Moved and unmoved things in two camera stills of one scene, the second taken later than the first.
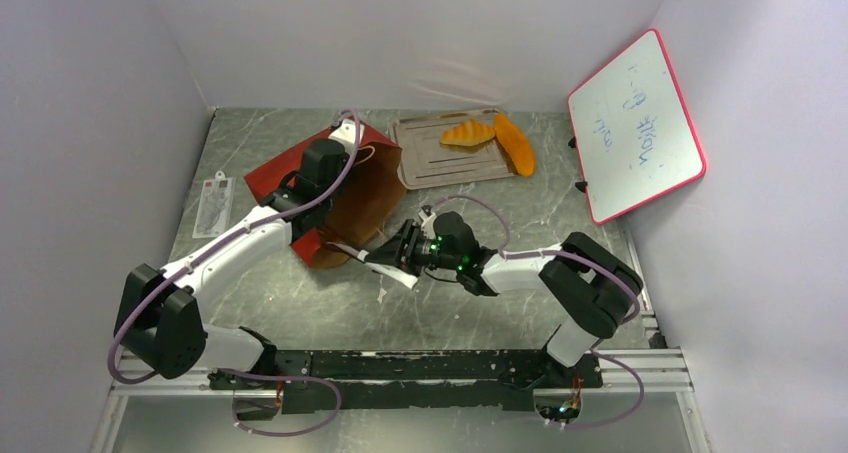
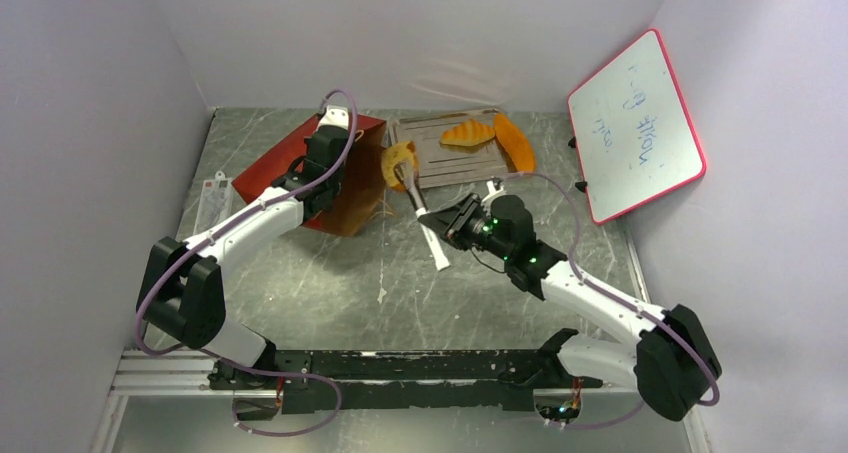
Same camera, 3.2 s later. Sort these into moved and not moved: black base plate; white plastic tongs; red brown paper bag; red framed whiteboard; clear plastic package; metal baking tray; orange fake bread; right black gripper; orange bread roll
Moved: red brown paper bag; right black gripper; white plastic tongs
Not moved: metal baking tray; red framed whiteboard; black base plate; orange fake bread; clear plastic package; orange bread roll
